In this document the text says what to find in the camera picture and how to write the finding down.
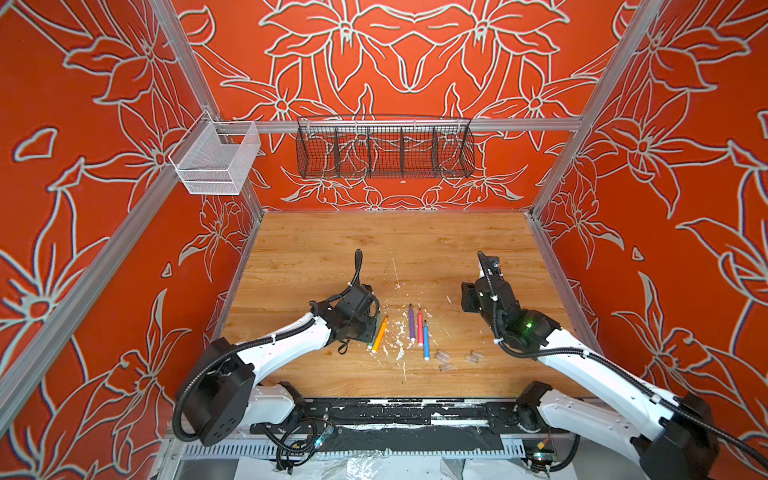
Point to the right aluminium frame post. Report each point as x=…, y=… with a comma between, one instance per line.
x=618, y=63

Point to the white cable duct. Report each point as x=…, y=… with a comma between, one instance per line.
x=262, y=449

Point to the pink pen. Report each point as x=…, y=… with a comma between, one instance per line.
x=420, y=326

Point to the blue pen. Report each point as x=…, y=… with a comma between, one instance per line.
x=425, y=341

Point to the purple pen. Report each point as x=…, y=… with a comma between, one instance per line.
x=411, y=323

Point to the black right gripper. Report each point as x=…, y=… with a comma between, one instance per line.
x=468, y=294

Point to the horizontal aluminium frame rail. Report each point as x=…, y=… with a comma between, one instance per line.
x=476, y=125

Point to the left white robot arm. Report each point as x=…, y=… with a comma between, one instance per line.
x=223, y=390

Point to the left aluminium frame rail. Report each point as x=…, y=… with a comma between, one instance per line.
x=26, y=373

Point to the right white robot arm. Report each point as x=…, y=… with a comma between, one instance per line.
x=668, y=436

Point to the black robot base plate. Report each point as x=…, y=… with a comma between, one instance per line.
x=429, y=423

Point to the orange pen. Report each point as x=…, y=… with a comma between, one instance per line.
x=380, y=334

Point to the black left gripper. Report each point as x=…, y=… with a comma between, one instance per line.
x=371, y=326

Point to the white mesh basket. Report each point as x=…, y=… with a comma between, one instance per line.
x=213, y=160

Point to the black wire basket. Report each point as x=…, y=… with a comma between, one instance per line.
x=384, y=153

